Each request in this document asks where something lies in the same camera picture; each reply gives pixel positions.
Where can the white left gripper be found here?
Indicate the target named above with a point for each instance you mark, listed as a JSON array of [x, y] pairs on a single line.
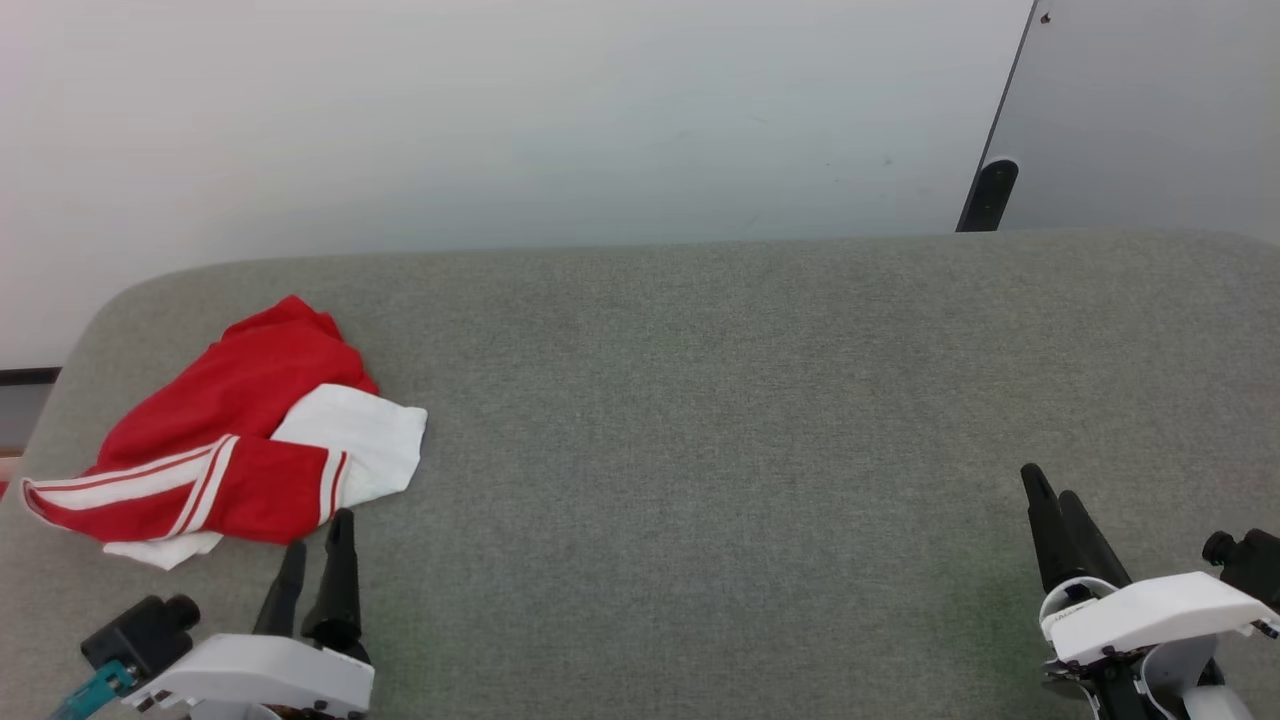
[[270, 675]]

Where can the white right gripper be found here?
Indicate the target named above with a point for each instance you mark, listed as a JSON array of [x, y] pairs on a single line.
[[1150, 610]]

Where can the red and white shirt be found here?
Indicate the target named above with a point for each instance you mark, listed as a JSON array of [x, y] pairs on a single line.
[[250, 400]]

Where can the dark baseboard strip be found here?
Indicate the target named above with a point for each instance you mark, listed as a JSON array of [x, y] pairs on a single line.
[[28, 377]]

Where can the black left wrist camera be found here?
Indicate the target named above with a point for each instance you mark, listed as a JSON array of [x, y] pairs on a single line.
[[140, 635]]

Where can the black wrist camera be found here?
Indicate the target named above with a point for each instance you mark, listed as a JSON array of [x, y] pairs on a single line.
[[1255, 565], [140, 635]]

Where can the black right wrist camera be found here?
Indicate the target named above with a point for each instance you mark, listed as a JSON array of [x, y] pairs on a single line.
[[1255, 565]]

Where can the black rounded post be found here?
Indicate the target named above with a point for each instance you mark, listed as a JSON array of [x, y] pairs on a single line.
[[990, 195]]

